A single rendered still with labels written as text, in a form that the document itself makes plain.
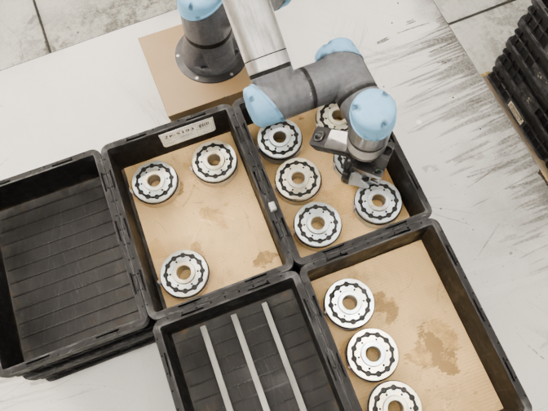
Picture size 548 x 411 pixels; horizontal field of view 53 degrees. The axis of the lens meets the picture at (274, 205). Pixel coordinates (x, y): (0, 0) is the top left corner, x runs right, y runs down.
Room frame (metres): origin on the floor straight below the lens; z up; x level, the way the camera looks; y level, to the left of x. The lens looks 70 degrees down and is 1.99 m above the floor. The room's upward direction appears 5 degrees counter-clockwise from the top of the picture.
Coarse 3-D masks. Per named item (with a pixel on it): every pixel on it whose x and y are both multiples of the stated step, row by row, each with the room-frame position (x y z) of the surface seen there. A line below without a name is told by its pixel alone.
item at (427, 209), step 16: (240, 112) 0.61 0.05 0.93; (256, 160) 0.49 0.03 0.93; (400, 160) 0.46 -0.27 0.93; (272, 192) 0.41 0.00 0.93; (416, 192) 0.39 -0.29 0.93; (400, 224) 0.32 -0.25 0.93; (288, 240) 0.31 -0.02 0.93; (352, 240) 0.30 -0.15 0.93; (368, 240) 0.30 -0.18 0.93; (320, 256) 0.27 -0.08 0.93
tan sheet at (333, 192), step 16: (256, 128) 0.62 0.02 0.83; (304, 128) 0.61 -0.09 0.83; (256, 144) 0.58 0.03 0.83; (304, 144) 0.57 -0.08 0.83; (320, 160) 0.52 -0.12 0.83; (272, 176) 0.49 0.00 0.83; (336, 176) 0.48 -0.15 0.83; (384, 176) 0.47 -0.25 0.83; (320, 192) 0.44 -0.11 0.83; (336, 192) 0.44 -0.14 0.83; (352, 192) 0.44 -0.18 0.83; (288, 208) 0.41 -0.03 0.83; (336, 208) 0.40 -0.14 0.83; (352, 208) 0.40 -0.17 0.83; (288, 224) 0.38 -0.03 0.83; (320, 224) 0.37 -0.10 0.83; (352, 224) 0.36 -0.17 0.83; (304, 256) 0.30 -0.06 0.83
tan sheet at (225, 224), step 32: (160, 160) 0.56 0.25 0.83; (192, 192) 0.47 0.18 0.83; (224, 192) 0.46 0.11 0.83; (160, 224) 0.40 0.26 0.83; (192, 224) 0.40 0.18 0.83; (224, 224) 0.39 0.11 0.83; (256, 224) 0.38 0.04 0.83; (160, 256) 0.33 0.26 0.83; (224, 256) 0.32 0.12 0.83; (256, 256) 0.31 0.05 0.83
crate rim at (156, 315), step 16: (208, 112) 0.62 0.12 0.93; (160, 128) 0.59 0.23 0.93; (240, 128) 0.57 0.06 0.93; (112, 144) 0.56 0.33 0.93; (240, 144) 0.53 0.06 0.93; (112, 176) 0.49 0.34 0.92; (256, 176) 0.45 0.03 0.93; (128, 224) 0.37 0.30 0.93; (272, 224) 0.35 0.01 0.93; (128, 240) 0.34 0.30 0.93; (288, 256) 0.28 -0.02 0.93; (272, 272) 0.25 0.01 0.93; (144, 288) 0.24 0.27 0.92; (224, 288) 0.23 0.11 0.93; (240, 288) 0.22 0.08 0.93; (192, 304) 0.20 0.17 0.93
